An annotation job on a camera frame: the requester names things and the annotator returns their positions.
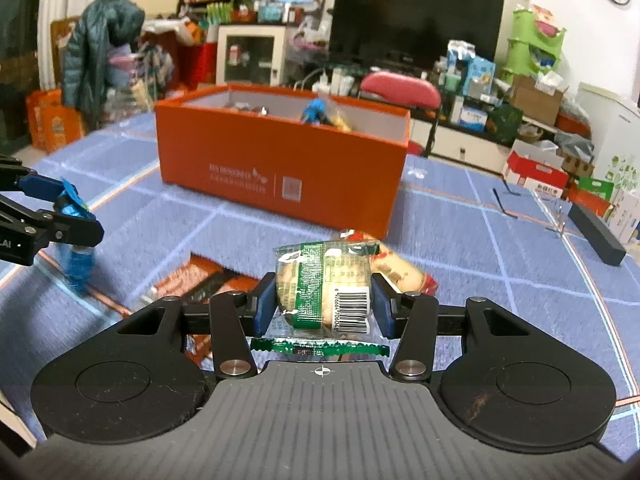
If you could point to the long black box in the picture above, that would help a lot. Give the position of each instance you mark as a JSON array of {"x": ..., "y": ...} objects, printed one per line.
[{"x": 597, "y": 232}]

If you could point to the brown cardboard box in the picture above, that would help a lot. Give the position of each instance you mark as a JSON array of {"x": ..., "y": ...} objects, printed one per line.
[{"x": 537, "y": 100}]

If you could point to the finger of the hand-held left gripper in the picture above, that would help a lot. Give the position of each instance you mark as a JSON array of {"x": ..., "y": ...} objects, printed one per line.
[
  {"x": 70, "y": 232},
  {"x": 42, "y": 187}
]

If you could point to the green plastic rack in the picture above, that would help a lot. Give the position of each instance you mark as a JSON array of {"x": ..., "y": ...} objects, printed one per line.
[{"x": 525, "y": 45}]

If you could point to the white low cabinet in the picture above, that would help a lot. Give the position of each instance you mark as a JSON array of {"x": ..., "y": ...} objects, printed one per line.
[{"x": 465, "y": 147}]

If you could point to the blue striped snack packet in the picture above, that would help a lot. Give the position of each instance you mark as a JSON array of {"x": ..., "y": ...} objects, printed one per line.
[
  {"x": 315, "y": 112},
  {"x": 80, "y": 265}
]

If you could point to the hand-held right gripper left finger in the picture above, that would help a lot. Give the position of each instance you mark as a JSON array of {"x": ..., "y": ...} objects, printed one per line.
[{"x": 265, "y": 305}]

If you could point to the black television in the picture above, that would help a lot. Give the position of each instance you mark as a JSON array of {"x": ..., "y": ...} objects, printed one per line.
[{"x": 415, "y": 10}]

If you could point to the orange cardboard box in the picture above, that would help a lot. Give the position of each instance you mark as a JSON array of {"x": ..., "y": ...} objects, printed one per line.
[{"x": 280, "y": 160}]

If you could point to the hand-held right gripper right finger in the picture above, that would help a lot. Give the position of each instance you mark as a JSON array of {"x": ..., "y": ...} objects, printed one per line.
[{"x": 382, "y": 307}]

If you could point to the red white carton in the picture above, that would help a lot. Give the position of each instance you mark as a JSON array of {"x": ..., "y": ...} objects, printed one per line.
[{"x": 535, "y": 172}]

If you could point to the blue white cartons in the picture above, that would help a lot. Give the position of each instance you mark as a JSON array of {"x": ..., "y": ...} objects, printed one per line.
[{"x": 472, "y": 70}]

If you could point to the teal puffer jacket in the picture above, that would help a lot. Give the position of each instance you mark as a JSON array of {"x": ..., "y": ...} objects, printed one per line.
[{"x": 95, "y": 60}]

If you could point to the white fridge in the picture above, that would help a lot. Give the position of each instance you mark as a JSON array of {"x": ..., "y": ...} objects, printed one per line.
[{"x": 610, "y": 125}]

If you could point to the white glass-door cabinet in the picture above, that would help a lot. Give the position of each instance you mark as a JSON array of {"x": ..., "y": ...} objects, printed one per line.
[{"x": 250, "y": 55}]

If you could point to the black hex key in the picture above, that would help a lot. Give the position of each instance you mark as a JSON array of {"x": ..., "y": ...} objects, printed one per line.
[{"x": 505, "y": 205}]

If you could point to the yellow red snack packet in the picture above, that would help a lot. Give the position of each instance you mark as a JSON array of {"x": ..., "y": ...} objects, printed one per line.
[{"x": 400, "y": 270}]

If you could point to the brown cookie packet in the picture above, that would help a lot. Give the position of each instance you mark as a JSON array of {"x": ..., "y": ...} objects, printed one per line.
[{"x": 210, "y": 280}]

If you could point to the green white snack packet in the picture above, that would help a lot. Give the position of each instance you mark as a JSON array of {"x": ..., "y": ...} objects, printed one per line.
[{"x": 320, "y": 280}]

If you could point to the orange printed bag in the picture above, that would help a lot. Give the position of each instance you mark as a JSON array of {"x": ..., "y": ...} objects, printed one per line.
[{"x": 52, "y": 120}]

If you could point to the pink chair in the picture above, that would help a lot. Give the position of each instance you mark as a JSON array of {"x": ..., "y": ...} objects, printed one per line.
[{"x": 400, "y": 90}]

